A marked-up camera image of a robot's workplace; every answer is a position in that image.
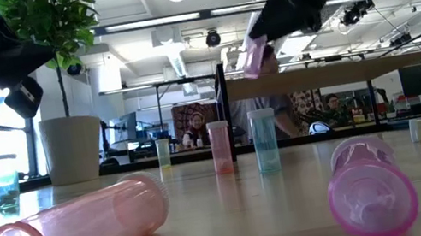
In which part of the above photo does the purple pill bottle white cap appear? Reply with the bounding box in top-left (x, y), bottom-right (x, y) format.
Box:
top-left (317, 127), bottom-right (421, 236)
top-left (237, 33), bottom-right (275, 81)

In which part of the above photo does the teal pill bottle white cap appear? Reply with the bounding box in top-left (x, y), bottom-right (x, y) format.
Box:
top-left (246, 106), bottom-right (285, 174)
top-left (0, 151), bottom-right (27, 215)

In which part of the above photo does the green leafy plant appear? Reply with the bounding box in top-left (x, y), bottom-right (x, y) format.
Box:
top-left (0, 0), bottom-right (116, 128)

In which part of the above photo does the black round ceiling fixture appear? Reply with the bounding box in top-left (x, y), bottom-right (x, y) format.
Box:
top-left (65, 61), bottom-right (85, 78)

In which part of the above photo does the black track spotlight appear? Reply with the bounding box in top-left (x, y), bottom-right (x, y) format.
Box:
top-left (336, 0), bottom-right (378, 28)

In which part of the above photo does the light patterned fabric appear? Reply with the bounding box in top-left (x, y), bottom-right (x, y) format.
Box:
top-left (288, 87), bottom-right (329, 138)

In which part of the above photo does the person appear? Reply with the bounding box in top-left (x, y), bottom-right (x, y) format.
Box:
top-left (310, 90), bottom-right (352, 131)
top-left (176, 109), bottom-right (212, 150)
top-left (219, 41), bottom-right (300, 148)

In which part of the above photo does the beige plant pot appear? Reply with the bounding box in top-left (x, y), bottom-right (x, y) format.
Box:
top-left (37, 110), bottom-right (111, 189)

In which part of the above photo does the black and white ball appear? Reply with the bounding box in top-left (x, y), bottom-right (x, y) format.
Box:
top-left (306, 118), bottom-right (334, 137)

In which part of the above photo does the dark red patterned fabric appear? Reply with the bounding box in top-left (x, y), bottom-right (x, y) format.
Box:
top-left (169, 98), bottom-right (222, 142)

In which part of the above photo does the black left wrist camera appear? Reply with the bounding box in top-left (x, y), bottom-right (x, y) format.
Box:
top-left (0, 73), bottom-right (49, 123)

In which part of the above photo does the wooden shelf black metal frame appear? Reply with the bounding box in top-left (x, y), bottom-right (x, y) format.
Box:
top-left (209, 27), bottom-right (421, 163)

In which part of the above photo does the black ceiling camera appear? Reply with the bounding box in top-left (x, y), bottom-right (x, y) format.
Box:
top-left (203, 28), bottom-right (224, 49)

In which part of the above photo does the black ceiling light rail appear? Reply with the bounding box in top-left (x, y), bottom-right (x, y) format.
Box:
top-left (92, 0), bottom-right (340, 44)

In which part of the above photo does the black desk frame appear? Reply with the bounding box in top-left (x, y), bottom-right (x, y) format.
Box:
top-left (98, 70), bottom-right (221, 125)

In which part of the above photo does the black aluminium table frame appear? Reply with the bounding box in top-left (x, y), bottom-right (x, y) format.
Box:
top-left (0, 109), bottom-right (421, 202)

